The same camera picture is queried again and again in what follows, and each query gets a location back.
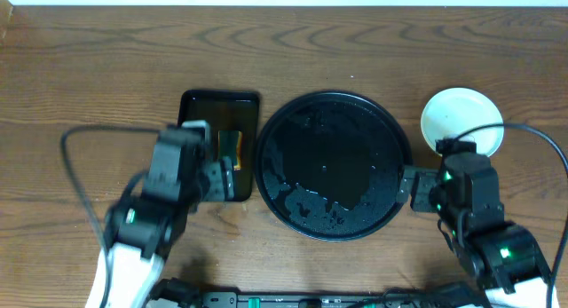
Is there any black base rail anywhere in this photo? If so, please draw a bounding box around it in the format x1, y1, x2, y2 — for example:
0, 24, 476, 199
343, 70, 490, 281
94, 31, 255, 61
146, 278, 491, 308

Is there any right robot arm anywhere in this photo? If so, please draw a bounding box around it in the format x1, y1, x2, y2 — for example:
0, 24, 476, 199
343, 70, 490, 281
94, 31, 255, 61
398, 152, 557, 307

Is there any green and yellow sponge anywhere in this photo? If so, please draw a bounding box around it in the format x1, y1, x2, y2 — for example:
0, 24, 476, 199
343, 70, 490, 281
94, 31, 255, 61
217, 130, 242, 170

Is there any black round tray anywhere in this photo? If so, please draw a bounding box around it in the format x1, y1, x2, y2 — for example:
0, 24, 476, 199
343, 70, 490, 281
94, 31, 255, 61
255, 91, 413, 241

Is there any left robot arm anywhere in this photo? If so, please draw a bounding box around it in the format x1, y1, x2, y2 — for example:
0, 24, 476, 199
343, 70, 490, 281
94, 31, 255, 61
87, 120, 235, 307

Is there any black rectangular tray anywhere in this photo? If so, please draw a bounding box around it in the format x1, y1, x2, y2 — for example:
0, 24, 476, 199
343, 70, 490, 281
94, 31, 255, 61
177, 89, 260, 201

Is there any light blue plate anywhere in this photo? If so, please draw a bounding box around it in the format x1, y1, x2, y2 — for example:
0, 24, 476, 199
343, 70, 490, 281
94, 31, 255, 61
420, 88, 503, 151

